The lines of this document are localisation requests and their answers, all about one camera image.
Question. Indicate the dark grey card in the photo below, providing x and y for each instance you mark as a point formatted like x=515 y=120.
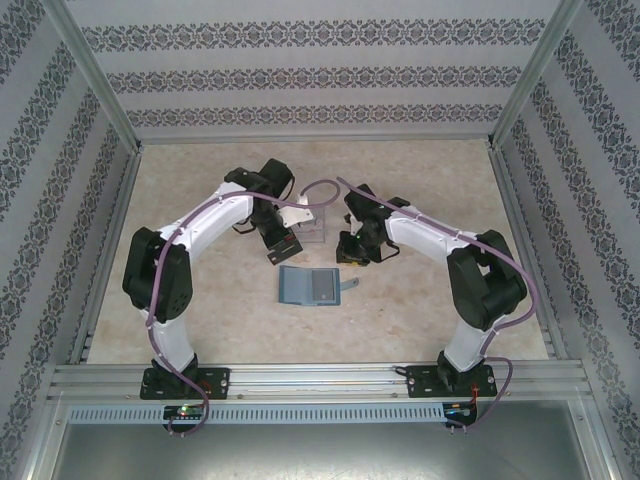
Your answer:
x=324 y=287

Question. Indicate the white card with pink blossoms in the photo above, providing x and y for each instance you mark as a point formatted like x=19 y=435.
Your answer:
x=312 y=235

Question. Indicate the teal card holder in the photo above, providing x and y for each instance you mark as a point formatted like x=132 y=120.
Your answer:
x=295 y=285

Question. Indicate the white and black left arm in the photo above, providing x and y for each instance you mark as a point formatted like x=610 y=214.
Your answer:
x=210 y=215

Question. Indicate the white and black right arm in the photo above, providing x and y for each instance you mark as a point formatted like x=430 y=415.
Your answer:
x=425 y=232

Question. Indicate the clear plastic box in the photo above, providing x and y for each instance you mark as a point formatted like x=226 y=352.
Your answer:
x=322 y=217

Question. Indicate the grey metal sheet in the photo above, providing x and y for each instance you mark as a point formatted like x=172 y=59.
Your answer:
x=320 y=455

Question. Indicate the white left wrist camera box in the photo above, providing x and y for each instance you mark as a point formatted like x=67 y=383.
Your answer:
x=295 y=215

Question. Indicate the aluminium mounting rail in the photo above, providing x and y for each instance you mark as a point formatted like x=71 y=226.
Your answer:
x=310 y=382

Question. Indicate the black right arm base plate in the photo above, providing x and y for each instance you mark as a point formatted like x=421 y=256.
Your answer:
x=422 y=382

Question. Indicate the aluminium side rail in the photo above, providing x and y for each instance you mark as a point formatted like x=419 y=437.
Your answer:
x=107 y=250
x=525 y=250

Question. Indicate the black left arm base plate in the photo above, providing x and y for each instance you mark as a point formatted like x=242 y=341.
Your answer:
x=215 y=382

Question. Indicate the aluminium corner post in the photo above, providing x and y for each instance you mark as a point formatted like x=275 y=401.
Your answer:
x=95 y=75
x=537 y=75

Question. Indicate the aluminium frame leg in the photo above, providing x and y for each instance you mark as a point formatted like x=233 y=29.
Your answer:
x=600 y=440
x=42 y=440

